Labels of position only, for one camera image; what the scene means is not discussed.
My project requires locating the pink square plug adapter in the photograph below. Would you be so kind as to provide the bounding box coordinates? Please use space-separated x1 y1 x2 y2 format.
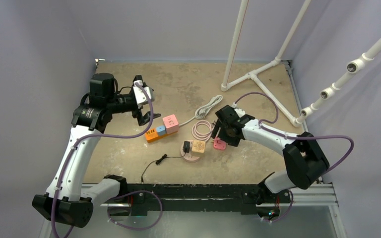
213 138 227 150

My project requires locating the light blue small block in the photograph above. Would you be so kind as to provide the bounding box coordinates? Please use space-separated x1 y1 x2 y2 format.
156 125 167 136

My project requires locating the pink cube socket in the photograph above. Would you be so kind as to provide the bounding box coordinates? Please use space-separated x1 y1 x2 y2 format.
162 114 179 134

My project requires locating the beige cube power socket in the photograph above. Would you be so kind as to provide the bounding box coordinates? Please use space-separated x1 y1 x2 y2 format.
190 140 206 156

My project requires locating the white cable of beige socket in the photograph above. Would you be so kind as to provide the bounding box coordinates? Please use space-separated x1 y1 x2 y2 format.
178 94 224 128

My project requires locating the black adapter cable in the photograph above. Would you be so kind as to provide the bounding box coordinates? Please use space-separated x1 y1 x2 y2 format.
140 153 185 183

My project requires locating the black power adapter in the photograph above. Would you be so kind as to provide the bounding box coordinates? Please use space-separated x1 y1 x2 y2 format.
182 141 191 154

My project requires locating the pink round power socket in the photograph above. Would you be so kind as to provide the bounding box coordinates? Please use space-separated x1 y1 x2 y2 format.
180 140 201 162

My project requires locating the orange power strip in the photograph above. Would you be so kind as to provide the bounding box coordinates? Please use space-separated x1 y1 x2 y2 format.
144 127 176 143

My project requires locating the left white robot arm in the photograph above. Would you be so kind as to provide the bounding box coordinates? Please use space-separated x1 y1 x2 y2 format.
32 73 158 228

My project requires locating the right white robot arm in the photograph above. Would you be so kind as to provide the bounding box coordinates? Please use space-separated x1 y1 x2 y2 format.
211 105 330 202

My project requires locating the white pipe with fittings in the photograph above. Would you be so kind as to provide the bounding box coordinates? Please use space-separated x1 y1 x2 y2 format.
296 37 381 123

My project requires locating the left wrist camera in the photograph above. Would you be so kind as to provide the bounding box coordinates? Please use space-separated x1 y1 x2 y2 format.
132 80 154 107

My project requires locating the pink coiled cable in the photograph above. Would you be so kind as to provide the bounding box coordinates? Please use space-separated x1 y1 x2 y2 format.
191 119 216 142

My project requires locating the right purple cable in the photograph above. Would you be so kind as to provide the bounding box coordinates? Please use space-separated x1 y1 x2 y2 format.
231 92 355 175

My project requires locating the white pipe frame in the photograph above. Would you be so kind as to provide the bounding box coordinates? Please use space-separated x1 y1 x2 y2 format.
220 0 311 127

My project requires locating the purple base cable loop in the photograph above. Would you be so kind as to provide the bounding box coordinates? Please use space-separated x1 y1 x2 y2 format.
107 189 163 232

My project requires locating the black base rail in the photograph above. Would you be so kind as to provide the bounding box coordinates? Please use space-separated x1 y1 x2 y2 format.
109 181 290 216

